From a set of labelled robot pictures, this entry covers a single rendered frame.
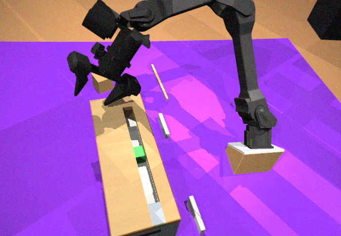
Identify green block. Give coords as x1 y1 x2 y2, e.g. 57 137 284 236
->
133 146 146 164

